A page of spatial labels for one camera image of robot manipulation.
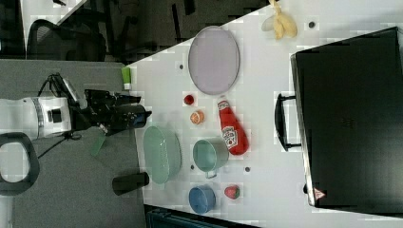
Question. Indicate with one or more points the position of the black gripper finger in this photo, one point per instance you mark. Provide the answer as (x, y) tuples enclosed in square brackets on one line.
[(148, 114), (122, 99)]

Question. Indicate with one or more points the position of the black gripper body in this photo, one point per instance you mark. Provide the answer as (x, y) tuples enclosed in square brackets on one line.
[(101, 111)]

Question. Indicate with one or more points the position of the red ketchup bottle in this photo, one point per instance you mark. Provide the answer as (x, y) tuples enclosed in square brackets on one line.
[(232, 132)]

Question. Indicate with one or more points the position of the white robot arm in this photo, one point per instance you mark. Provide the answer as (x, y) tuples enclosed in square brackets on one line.
[(29, 119)]

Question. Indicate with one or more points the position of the green plastic strainer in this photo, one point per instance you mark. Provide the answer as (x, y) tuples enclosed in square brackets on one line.
[(162, 154)]

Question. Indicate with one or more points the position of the green white tube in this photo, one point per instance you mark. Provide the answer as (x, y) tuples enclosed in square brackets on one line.
[(126, 74)]

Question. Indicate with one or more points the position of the green slotted spatula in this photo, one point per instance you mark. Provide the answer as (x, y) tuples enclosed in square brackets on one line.
[(97, 146)]

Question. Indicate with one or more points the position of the small red toy fruit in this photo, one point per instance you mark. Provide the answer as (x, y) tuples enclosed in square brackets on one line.
[(188, 100)]

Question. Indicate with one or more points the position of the orange slice toy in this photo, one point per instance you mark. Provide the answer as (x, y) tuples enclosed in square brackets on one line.
[(197, 117)]

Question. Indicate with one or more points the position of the dark grey cylinder cup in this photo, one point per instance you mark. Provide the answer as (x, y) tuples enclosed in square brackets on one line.
[(125, 184)]

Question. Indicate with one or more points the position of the green metal mug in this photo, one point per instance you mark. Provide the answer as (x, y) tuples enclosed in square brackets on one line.
[(210, 155)]

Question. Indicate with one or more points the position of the grey round plate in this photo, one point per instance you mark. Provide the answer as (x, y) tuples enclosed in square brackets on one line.
[(214, 60)]

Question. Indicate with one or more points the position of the black office chair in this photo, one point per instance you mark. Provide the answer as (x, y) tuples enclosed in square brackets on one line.
[(48, 41)]

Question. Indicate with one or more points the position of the blue cup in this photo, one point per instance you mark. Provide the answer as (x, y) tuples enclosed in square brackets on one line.
[(202, 199)]

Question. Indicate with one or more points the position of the red toy strawberry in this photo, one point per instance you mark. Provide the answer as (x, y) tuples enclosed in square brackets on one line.
[(232, 192)]

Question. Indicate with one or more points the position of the black toaster oven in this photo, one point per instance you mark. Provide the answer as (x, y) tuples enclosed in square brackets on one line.
[(349, 102)]

